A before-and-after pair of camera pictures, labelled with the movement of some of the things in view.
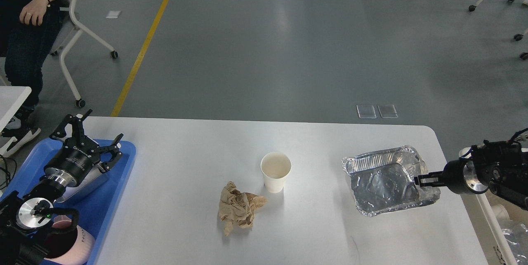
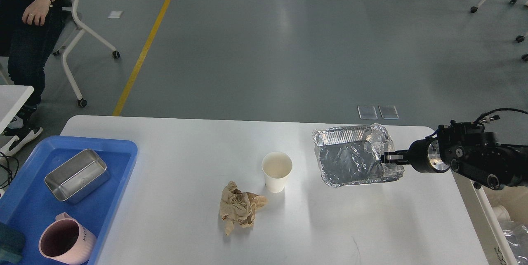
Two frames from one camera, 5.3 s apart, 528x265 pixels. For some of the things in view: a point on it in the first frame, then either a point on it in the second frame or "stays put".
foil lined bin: [383, 179] -> [351, 154]
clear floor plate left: [366, 111] stays put
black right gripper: [460, 176] -> [425, 156]
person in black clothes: [29, 24] stays put
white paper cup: [275, 167] stays put
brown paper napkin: [238, 207] stays put
